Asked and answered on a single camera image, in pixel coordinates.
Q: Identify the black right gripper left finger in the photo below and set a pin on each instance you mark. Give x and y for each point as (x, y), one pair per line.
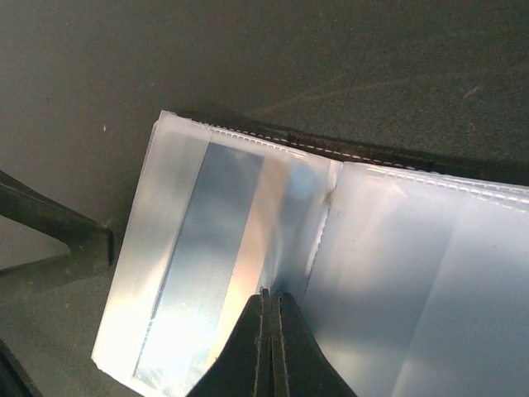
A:
(243, 367)

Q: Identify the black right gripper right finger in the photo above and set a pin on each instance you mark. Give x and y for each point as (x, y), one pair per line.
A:
(298, 366)

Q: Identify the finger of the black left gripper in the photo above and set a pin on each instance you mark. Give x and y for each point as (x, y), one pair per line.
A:
(42, 239)

